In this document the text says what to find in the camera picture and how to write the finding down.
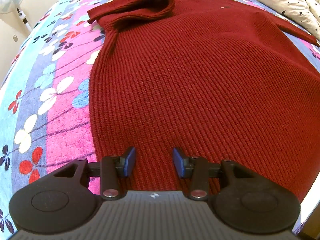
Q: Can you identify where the red knit sweater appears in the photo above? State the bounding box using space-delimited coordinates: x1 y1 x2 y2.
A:
88 0 319 199

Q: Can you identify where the floral fleece bed blanket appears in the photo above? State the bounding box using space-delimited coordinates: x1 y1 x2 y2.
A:
0 0 320 235

